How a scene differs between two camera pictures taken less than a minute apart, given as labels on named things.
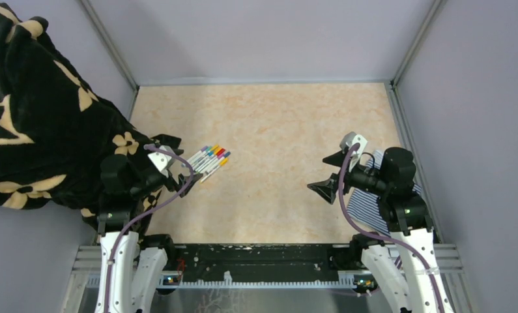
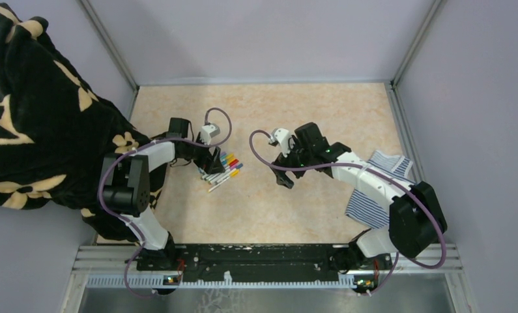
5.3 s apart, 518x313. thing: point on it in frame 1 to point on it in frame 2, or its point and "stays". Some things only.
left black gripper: x=171 y=184 to x=211 y=166
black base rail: x=260 y=261 stays
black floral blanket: x=45 y=134 stays
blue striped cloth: x=366 y=207 stays
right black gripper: x=326 y=188 to x=294 y=145
